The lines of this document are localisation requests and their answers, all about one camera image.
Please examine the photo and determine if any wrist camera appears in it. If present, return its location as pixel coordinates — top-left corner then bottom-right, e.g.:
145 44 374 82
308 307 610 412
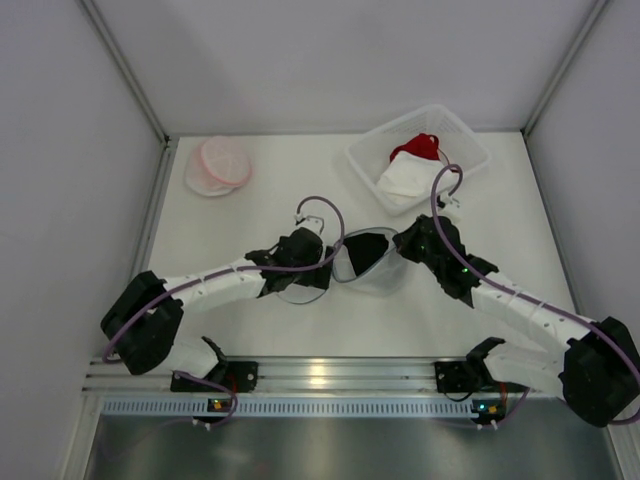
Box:
294 213 325 236
436 195 461 211

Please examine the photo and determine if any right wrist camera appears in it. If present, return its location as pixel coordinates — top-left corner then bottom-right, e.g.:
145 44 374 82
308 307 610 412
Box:
436 195 461 211

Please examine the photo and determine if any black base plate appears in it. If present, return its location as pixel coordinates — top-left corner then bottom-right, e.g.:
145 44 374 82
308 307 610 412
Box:
434 360 487 394
170 360 259 393

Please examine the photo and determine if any aluminium mounting rail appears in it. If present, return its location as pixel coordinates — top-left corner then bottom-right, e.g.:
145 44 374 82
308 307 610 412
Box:
82 355 458 397

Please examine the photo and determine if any purple cable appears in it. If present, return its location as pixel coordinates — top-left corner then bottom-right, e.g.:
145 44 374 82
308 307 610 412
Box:
102 196 346 364
429 164 640 426

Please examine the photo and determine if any perforated white cable duct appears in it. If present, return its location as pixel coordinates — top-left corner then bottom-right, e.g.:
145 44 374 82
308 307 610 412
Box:
102 397 498 419

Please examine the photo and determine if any black garment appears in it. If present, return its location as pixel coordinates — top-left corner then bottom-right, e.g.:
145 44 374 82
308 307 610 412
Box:
343 232 389 276

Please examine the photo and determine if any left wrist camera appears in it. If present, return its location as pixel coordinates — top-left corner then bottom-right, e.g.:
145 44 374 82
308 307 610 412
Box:
294 213 325 236

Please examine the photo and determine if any red garment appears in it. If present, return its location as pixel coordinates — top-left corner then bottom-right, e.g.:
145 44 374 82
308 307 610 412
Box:
388 133 451 174

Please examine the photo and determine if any blue trimmed mesh laundry bag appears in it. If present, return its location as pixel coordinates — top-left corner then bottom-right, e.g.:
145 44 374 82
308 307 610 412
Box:
274 227 407 305

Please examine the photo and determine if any pink trimmed mesh laundry bag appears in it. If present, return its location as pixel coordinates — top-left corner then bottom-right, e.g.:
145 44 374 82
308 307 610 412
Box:
184 136 253 197

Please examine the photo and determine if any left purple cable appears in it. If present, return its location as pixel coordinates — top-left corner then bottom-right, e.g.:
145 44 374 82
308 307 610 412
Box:
102 196 346 364

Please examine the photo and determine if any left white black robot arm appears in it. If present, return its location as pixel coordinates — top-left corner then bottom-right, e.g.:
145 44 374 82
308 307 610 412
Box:
100 226 337 381

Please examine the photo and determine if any white plastic basket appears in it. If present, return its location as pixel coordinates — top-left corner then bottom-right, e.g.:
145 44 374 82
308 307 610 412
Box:
345 105 490 216

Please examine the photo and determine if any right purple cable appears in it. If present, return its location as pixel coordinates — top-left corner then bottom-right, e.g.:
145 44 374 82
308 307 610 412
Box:
429 164 640 426

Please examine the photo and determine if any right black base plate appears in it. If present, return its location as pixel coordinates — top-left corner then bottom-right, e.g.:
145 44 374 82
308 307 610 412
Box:
434 360 487 394

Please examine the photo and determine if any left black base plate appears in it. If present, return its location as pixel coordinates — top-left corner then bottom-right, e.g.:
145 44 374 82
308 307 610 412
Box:
170 360 259 393

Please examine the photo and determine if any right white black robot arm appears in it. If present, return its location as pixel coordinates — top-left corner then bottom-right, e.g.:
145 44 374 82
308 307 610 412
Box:
393 215 639 428

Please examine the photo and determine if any white garment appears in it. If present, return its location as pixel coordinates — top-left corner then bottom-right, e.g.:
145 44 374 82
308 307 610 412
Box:
376 151 444 205

